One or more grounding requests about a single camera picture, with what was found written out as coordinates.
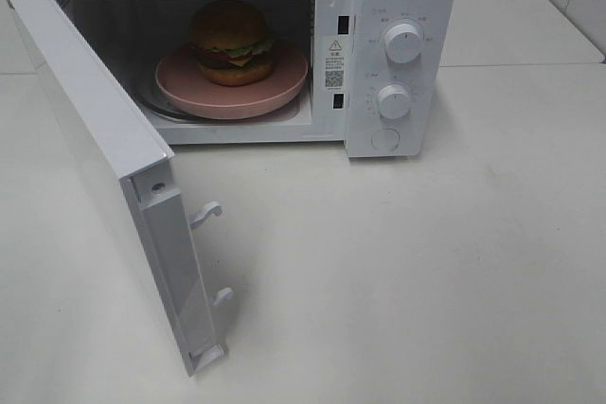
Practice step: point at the toy burger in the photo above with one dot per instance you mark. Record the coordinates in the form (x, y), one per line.
(232, 43)

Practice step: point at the pink round plate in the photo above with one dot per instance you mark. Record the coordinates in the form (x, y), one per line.
(180, 79)

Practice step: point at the white microwave oven body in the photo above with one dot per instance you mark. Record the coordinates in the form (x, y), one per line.
(342, 41)

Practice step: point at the white microwave door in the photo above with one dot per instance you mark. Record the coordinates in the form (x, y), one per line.
(126, 167)

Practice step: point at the white microwave knob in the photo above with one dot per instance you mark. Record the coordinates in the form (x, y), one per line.
(403, 41)
(394, 101)

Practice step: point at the glass microwave turntable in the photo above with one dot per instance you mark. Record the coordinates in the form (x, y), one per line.
(158, 103)

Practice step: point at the round white door button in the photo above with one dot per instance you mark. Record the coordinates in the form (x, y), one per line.
(385, 140)

